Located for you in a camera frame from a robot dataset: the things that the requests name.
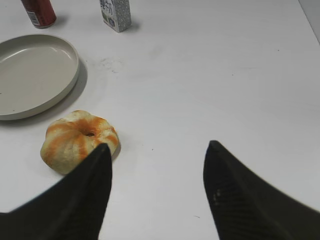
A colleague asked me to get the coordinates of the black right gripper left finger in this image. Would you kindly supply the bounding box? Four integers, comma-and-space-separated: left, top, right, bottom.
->
0, 143, 113, 240

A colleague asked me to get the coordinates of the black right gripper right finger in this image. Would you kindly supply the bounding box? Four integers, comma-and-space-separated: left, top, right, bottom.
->
203, 140, 320, 240

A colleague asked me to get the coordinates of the orange striped round bun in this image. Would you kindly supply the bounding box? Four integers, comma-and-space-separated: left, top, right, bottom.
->
40, 110, 120, 175

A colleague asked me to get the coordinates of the white milk carton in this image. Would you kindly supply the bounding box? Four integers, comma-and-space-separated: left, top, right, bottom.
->
99, 0, 132, 33

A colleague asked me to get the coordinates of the beige round plate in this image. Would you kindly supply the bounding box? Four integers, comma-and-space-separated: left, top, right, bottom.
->
0, 34, 80, 121

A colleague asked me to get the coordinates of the red soda can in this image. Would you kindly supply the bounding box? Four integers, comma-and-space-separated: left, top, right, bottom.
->
21, 0, 57, 29

